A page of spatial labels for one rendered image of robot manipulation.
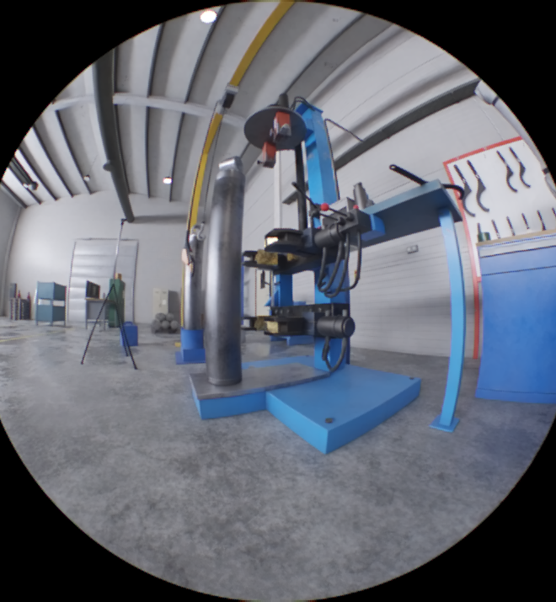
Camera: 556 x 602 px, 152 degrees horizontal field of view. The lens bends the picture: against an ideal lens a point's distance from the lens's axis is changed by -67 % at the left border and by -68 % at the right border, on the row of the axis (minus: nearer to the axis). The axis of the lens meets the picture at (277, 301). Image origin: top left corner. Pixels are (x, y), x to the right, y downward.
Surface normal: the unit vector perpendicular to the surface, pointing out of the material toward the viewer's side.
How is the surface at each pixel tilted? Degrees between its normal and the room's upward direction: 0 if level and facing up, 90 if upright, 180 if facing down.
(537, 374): 90
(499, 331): 90
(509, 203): 90
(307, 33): 173
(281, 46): 173
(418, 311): 90
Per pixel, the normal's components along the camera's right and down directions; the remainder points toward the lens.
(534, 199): -0.88, -0.03
